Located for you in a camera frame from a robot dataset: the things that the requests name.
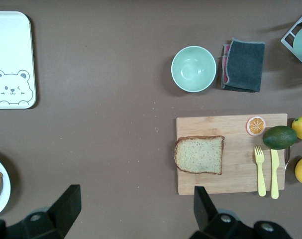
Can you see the orange slice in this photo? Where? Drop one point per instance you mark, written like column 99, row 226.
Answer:
column 255, row 126

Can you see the green avocado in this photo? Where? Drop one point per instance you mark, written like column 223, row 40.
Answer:
column 279, row 137

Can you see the plain bread slice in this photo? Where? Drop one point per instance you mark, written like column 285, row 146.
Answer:
column 199, row 155

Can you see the cream bear print tray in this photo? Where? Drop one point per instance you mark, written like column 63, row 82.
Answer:
column 11, row 49

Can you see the wooden cutting board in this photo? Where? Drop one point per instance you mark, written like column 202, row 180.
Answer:
column 235, row 169

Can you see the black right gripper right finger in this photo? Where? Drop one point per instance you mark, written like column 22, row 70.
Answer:
column 205, row 214

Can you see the white round plate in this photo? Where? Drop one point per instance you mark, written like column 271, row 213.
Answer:
column 5, row 189

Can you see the folded grey pink cloth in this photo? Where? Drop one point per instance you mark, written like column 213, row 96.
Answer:
column 245, row 64

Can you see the mint green bowl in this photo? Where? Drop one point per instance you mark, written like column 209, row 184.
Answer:
column 193, row 69

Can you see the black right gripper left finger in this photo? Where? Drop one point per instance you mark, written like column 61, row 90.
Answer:
column 66, row 211

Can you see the yellow plastic fork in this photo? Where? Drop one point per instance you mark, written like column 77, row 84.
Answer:
column 261, row 174

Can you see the yellow plastic knife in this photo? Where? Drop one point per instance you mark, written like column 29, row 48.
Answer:
column 274, row 174

